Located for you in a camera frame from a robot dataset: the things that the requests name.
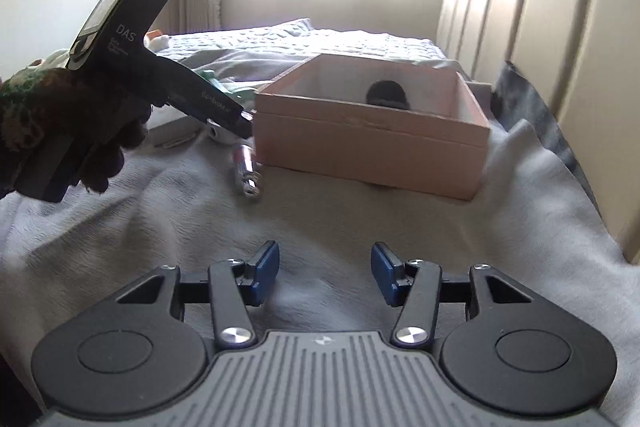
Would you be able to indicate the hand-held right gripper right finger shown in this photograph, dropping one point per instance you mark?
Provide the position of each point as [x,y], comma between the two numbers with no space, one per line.
[382,272]

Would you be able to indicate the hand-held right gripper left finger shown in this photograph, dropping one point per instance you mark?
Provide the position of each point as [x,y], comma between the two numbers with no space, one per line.
[267,267]

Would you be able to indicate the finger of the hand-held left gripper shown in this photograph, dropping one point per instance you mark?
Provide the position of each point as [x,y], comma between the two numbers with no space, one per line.
[235,127]

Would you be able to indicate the small white object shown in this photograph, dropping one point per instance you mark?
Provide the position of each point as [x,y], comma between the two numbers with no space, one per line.
[222,132]

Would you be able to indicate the red and blue tube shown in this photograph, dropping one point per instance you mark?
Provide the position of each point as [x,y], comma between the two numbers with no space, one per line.
[247,169]

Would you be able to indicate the pink cardboard box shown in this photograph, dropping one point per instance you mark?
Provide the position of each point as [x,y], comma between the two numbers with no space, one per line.
[370,147]

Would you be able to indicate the person's left hand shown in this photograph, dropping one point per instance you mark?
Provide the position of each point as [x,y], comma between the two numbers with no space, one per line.
[117,147]

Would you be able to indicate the white and orange cloth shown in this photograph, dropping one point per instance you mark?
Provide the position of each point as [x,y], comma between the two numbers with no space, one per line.
[157,41]

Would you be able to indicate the white flat box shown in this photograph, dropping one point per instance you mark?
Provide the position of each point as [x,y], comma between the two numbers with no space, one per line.
[170,134]

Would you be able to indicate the grey blanket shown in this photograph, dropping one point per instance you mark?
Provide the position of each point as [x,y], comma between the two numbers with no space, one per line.
[165,217]

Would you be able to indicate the quilted grey mattress cover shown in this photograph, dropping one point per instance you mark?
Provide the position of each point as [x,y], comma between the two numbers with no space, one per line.
[350,42]

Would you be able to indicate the round black object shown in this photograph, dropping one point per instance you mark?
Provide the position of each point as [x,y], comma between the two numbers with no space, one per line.
[386,94]

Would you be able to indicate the dark grey cloth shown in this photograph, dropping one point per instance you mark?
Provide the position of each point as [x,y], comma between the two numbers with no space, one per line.
[545,122]

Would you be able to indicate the beige padded headboard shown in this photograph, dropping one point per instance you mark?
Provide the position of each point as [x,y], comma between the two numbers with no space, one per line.
[560,32]

